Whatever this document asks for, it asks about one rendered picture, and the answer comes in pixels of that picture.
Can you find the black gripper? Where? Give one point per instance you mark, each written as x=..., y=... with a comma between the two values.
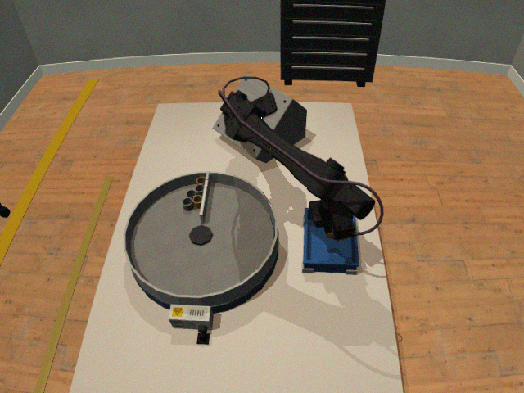
x=314, y=207

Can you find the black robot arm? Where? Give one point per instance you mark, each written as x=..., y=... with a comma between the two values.
x=256, y=131

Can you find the blue open tray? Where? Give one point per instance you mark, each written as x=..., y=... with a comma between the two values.
x=323, y=254

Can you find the grey round turntable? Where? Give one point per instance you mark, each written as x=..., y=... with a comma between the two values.
x=233, y=236

